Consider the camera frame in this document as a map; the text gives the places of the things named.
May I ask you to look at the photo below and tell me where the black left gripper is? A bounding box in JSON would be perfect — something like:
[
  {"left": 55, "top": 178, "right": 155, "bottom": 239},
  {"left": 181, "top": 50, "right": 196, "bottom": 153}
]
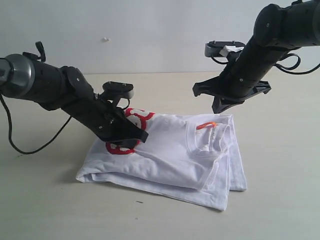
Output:
[{"left": 61, "top": 93, "right": 149, "bottom": 148}]

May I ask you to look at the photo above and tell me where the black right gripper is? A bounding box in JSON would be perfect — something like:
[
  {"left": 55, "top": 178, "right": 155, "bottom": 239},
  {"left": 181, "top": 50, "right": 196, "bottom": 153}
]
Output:
[{"left": 192, "top": 47, "right": 278, "bottom": 114}]

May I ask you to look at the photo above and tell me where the white t-shirt red print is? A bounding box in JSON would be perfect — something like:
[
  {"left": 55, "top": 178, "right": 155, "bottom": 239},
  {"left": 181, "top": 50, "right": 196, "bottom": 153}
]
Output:
[{"left": 75, "top": 108, "right": 247, "bottom": 211}]

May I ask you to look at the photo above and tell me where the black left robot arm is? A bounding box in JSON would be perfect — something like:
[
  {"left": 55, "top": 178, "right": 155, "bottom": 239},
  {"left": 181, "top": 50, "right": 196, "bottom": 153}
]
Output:
[{"left": 0, "top": 54, "right": 148, "bottom": 148}]

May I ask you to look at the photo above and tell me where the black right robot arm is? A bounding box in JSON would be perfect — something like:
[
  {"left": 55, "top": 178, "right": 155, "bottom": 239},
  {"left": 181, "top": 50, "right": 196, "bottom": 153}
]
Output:
[{"left": 192, "top": 0, "right": 320, "bottom": 114}]

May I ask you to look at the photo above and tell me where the orange size tag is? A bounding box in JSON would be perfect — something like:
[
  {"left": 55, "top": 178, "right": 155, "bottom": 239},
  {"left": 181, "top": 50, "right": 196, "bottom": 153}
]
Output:
[{"left": 196, "top": 121, "right": 217, "bottom": 130}]

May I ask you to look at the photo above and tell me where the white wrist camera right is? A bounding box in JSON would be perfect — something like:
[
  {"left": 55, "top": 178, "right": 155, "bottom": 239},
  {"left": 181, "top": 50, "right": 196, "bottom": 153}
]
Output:
[{"left": 204, "top": 40, "right": 246, "bottom": 58}]

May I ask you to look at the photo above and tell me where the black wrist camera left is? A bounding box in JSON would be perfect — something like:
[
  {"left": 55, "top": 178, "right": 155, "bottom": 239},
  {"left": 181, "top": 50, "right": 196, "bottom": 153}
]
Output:
[{"left": 100, "top": 81, "right": 134, "bottom": 102}]

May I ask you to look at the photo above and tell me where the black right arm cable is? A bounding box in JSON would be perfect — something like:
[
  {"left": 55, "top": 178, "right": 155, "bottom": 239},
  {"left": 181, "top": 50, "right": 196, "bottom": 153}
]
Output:
[{"left": 274, "top": 52, "right": 320, "bottom": 76}]

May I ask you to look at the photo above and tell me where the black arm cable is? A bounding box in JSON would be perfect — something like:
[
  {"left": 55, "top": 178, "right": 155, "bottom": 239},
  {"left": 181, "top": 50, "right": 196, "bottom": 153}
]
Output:
[
  {"left": 274, "top": 52, "right": 320, "bottom": 76},
  {"left": 0, "top": 93, "right": 73, "bottom": 155}
]

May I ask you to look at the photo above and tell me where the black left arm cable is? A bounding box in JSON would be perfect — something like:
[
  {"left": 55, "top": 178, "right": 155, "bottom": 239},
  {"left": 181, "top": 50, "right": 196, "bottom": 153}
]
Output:
[{"left": 0, "top": 93, "right": 73, "bottom": 155}]

